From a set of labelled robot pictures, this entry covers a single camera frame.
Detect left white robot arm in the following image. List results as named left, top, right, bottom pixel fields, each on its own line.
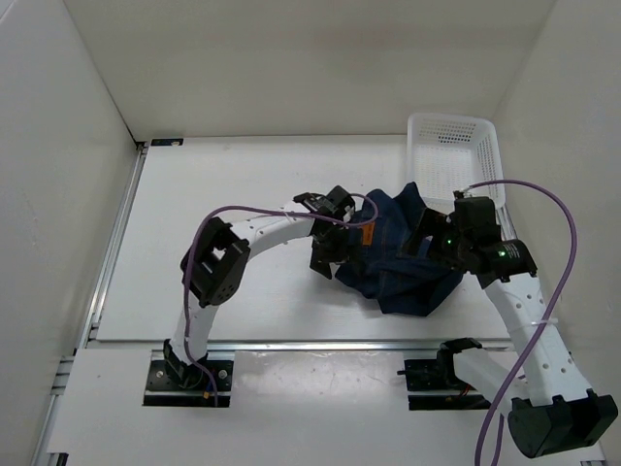
left=163, top=185, right=357, bottom=388

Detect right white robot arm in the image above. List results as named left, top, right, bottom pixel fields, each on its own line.
left=405, top=196, right=618, bottom=458

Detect dark blue denim trousers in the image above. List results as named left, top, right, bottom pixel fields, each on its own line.
left=335, top=182, right=464, bottom=317

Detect white plastic mesh basket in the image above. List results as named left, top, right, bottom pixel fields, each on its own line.
left=406, top=113, right=504, bottom=214

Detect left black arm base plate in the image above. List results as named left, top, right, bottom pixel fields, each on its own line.
left=143, top=356, right=234, bottom=409

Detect black corner bracket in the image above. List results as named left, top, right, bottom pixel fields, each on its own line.
left=150, top=138, right=184, bottom=147

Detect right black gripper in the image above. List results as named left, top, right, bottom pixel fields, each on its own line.
left=402, top=208, right=471, bottom=274

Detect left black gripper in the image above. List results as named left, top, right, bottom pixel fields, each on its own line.
left=310, top=224, right=362, bottom=279

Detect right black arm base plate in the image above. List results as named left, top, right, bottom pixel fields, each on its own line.
left=397, top=359, right=490, bottom=412

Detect aluminium left frame rail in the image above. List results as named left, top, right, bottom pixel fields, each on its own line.
left=30, top=141, right=150, bottom=465

